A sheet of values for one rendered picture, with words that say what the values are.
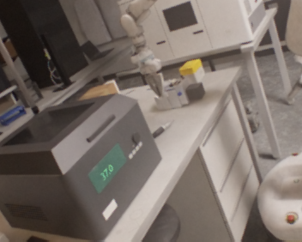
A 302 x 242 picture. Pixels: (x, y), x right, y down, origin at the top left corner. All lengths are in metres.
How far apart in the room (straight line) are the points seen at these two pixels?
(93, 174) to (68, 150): 0.10
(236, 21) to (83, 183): 1.59
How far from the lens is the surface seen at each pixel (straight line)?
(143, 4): 1.41
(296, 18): 1.34
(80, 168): 0.92
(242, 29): 2.24
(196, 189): 1.59
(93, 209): 0.96
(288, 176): 1.96
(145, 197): 1.09
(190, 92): 1.59
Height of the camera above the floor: 1.50
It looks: 20 degrees down
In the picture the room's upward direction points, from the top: 24 degrees counter-clockwise
